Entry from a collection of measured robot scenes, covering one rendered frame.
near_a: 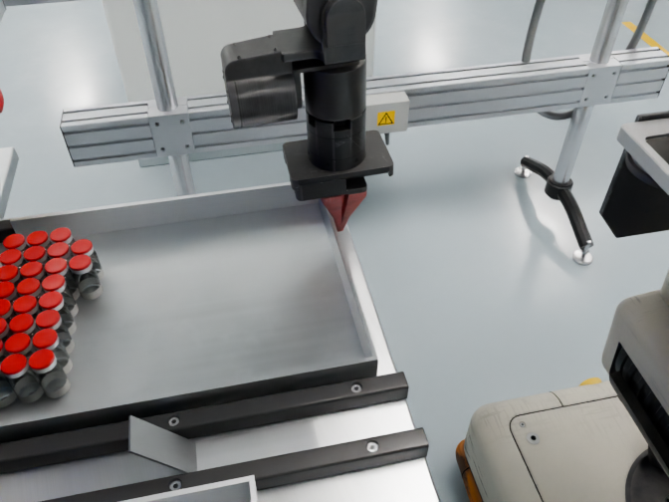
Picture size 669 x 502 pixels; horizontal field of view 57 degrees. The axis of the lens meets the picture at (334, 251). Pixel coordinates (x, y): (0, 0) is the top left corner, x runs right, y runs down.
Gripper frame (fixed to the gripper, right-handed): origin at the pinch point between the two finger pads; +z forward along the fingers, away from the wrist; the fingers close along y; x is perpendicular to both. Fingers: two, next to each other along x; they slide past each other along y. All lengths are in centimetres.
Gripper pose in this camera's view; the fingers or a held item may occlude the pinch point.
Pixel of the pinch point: (338, 221)
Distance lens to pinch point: 68.6
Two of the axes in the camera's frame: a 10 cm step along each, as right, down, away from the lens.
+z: 0.3, 7.1, 7.0
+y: -9.8, 1.6, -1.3
